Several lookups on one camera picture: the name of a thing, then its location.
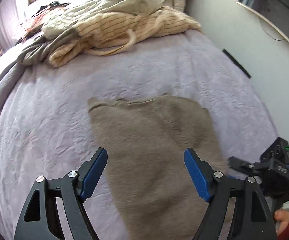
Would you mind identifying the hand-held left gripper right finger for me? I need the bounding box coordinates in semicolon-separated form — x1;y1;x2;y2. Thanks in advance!
184;147;278;240

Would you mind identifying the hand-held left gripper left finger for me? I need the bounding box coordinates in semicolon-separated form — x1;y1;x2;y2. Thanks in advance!
14;147;108;240

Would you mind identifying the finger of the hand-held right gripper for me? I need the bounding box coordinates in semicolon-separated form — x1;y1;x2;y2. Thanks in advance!
227;156;254;175

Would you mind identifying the brown knit sweater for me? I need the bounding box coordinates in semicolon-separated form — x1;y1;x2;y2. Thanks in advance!
87;95;235;240

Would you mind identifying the person's right hand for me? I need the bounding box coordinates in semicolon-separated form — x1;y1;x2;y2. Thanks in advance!
274;209;289;235

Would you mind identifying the lilac embossed bedspread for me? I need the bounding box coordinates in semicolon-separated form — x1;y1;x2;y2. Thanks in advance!
0;25;280;240

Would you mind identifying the grey olive garment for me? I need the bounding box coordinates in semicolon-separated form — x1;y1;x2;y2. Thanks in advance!
16;34;78;67

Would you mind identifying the pale ribbed knit garment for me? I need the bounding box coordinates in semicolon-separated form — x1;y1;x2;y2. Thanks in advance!
41;0;165;40

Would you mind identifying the lilac curtain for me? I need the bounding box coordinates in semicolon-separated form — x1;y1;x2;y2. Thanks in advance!
0;0;20;54

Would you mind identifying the black wall cable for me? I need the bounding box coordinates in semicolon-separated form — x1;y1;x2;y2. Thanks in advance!
259;17;285;42

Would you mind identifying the wall-mounted screen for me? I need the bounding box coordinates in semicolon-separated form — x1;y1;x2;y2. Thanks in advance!
235;0;289;57

